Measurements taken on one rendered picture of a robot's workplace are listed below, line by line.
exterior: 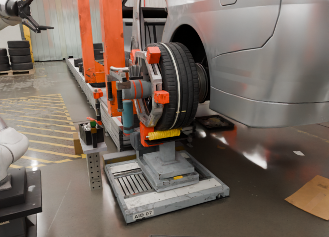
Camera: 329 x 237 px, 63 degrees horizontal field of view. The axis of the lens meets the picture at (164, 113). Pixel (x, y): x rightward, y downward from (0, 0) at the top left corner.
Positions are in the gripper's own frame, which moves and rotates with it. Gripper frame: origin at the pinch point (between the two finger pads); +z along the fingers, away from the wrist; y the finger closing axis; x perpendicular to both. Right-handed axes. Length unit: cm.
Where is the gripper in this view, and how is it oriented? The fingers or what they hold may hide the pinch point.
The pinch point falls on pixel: (49, 12)
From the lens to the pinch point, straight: 145.0
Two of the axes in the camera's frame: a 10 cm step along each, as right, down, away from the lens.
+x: 2.7, -3.5, 9.0
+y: 1.0, -9.2, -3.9
